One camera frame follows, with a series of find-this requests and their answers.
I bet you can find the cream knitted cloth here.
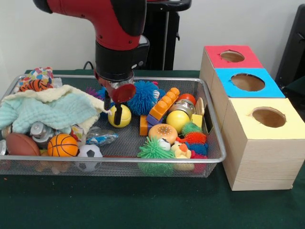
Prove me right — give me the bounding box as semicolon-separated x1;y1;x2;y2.
1;84;112;134

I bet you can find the brown red ball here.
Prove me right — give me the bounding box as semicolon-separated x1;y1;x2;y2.
6;133;41;157

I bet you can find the wooden box with three holes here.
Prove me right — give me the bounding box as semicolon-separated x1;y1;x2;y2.
199;45;305;191

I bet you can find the small orange basketball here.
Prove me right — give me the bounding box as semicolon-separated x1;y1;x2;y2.
47;133;79;157

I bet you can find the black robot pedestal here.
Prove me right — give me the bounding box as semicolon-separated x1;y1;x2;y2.
142;0;193;71

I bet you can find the clear plastic bottle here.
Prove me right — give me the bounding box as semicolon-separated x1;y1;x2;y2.
85;127;119;146

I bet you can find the shallow mesh bin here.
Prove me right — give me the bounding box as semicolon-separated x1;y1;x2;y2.
0;73;227;178

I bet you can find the small soccer ball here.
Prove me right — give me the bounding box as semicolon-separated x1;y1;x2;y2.
76;144;103;172

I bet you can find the blue spiky ball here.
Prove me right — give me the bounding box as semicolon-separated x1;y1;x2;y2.
126;80;160;115

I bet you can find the green spiky ball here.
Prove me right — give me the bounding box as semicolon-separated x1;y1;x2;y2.
137;136;176;176

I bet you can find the dark green side tablecloth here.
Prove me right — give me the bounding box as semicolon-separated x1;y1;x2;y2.
281;76;305;101

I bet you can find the orange and purple toy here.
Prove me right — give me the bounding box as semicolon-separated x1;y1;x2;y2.
140;87;181;136

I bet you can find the yellow ball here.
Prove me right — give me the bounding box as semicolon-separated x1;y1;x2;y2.
107;104;132;128
166;110;191;133

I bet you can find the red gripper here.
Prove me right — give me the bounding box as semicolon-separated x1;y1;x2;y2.
95;73;137;126

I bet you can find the toy hamburger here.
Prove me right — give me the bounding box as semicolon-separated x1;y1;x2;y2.
148;124;178;144

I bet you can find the light blue knitted cloth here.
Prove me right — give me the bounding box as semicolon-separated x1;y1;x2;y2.
0;93;101;134

